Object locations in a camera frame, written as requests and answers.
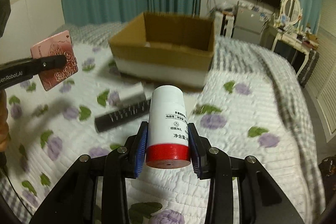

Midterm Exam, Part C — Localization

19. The pink rose card box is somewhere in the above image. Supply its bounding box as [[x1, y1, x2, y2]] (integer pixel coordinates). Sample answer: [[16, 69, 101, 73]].
[[30, 30, 78, 91]]

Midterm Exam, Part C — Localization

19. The white bottle red cap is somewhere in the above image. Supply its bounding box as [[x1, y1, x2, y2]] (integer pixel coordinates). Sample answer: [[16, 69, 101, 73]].
[[146, 85, 190, 169]]

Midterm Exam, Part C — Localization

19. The white rectangular power bank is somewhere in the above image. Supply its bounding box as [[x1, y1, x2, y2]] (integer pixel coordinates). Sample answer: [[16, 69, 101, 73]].
[[115, 83, 146, 107]]

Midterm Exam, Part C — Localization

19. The person's left hand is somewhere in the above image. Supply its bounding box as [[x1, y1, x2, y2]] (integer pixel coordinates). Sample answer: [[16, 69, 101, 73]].
[[0, 90, 9, 152]]

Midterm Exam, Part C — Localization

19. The dark patterned bag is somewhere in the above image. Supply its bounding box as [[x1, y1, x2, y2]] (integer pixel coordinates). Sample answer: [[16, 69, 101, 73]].
[[318, 156, 335, 190]]

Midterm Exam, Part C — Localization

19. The black remote control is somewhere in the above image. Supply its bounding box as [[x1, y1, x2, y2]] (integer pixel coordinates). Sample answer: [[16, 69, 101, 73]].
[[94, 104, 150, 133]]

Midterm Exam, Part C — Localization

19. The floral white quilt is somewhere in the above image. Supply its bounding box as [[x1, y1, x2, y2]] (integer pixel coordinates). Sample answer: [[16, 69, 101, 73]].
[[1, 40, 326, 223]]

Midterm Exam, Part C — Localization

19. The white louvred wardrobe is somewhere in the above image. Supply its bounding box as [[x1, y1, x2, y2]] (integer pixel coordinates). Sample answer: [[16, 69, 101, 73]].
[[307, 0, 335, 143]]

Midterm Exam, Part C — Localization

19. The dark suitcase by wardrobe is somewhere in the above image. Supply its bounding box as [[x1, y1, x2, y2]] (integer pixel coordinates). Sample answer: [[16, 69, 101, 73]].
[[298, 49, 319, 88]]

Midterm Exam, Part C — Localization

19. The grey checked bed sheet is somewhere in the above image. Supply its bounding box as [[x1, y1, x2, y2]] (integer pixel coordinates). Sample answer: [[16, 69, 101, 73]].
[[52, 22, 325, 223]]

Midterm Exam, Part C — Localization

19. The white dressing table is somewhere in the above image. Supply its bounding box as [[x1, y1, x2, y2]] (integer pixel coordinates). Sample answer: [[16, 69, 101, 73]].
[[260, 23, 312, 78]]

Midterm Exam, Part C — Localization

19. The open cardboard box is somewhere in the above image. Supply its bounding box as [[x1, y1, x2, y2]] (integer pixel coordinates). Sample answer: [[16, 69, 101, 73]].
[[109, 12, 215, 90]]

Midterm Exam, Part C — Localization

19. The grey small refrigerator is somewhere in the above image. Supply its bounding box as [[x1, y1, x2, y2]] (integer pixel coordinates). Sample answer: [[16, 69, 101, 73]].
[[232, 6, 265, 45]]

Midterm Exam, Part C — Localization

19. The white suitcase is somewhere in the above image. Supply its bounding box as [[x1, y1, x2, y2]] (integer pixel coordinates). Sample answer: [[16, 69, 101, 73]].
[[214, 11, 235, 38]]

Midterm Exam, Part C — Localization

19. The oval vanity mirror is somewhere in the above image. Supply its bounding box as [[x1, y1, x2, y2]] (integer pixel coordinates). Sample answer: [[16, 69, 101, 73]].
[[280, 0, 303, 26]]

